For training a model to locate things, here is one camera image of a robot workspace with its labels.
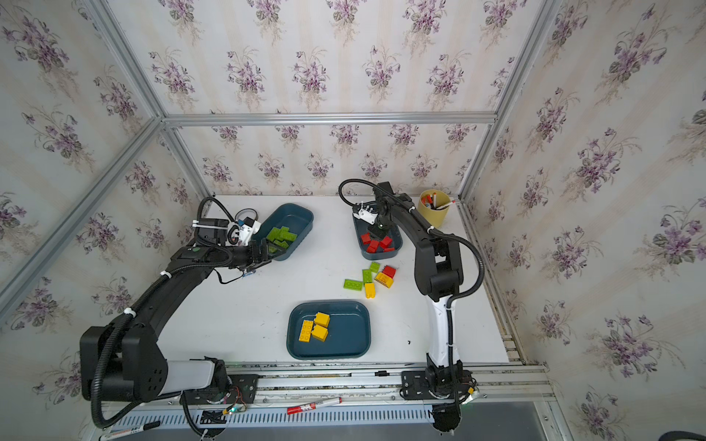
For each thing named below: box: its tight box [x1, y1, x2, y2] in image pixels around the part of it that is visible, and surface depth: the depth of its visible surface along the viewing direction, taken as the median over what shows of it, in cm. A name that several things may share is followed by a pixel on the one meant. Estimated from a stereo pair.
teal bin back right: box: [353, 215, 403, 261], surface depth 103 cm
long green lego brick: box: [266, 226, 286, 243], surface depth 109 cm
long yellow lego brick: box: [298, 319, 314, 343], surface depth 84 cm
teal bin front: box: [285, 300, 373, 361], surface depth 84 cm
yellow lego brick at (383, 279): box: [374, 271, 394, 289], surface depth 95 cm
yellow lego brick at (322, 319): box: [314, 311, 331, 328], surface depth 86 cm
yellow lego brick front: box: [364, 282, 376, 299], surface depth 92 cm
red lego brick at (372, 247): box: [365, 239, 380, 254], surface depth 103 cm
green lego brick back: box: [278, 226, 292, 240], surface depth 109 cm
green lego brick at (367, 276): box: [362, 269, 374, 283], surface depth 97 cm
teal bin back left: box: [251, 203, 315, 261], surface depth 110 cm
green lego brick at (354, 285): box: [342, 279, 364, 292], surface depth 95 cm
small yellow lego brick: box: [310, 324, 329, 342], surface depth 83 cm
